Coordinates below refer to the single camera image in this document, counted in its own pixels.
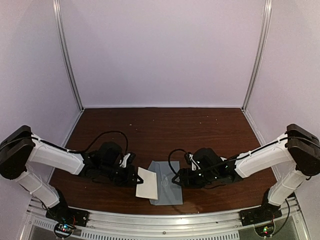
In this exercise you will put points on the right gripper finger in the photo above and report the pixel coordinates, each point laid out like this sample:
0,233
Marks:
181,183
179,176

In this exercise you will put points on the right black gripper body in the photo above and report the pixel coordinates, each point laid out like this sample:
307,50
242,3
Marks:
198,181

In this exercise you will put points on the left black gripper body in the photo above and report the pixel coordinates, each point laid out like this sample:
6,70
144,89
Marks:
122,179

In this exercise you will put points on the ornate bordered paper sheet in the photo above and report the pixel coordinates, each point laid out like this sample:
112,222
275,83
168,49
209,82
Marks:
149,188

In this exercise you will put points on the grey-blue envelope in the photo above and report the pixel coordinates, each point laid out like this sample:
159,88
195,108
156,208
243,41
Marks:
169,194

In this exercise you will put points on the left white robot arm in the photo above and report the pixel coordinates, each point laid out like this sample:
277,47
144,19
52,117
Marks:
23,148

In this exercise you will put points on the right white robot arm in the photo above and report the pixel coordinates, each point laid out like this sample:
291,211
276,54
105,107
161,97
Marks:
296,145

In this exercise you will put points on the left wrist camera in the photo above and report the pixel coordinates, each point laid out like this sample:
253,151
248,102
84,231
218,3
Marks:
127,159

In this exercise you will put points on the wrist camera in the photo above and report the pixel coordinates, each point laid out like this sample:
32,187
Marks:
190,161
127,159

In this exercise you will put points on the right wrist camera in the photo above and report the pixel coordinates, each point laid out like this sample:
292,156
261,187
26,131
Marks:
190,161

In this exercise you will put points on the front aluminium rail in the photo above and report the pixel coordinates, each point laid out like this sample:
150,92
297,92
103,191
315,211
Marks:
221,225

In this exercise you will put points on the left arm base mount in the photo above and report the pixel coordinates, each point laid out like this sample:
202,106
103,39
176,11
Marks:
67,218

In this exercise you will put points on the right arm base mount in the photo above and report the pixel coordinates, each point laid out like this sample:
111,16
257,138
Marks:
262,217

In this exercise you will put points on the right aluminium frame post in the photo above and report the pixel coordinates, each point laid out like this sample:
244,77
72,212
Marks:
264,31

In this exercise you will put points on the aluminium frame post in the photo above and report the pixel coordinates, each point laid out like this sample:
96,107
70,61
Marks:
65,53
264,31

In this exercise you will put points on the left aluminium frame post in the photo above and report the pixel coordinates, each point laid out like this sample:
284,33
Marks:
65,53

